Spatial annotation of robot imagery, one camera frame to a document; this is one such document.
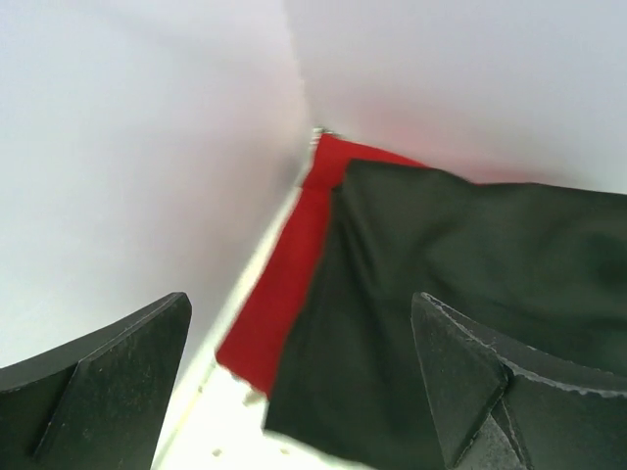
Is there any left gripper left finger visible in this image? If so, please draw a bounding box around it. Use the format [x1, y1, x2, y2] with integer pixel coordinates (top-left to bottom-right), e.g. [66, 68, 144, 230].
[1, 293, 192, 470]

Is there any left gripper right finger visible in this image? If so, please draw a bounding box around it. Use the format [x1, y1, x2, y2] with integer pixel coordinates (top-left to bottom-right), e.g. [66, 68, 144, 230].
[411, 293, 626, 470]

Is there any black t shirt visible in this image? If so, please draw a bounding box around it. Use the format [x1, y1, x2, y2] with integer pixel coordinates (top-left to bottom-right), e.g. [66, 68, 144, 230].
[263, 157, 627, 470]

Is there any red folded t shirt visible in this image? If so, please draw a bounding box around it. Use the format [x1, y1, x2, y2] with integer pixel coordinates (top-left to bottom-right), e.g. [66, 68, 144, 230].
[216, 133, 424, 396]

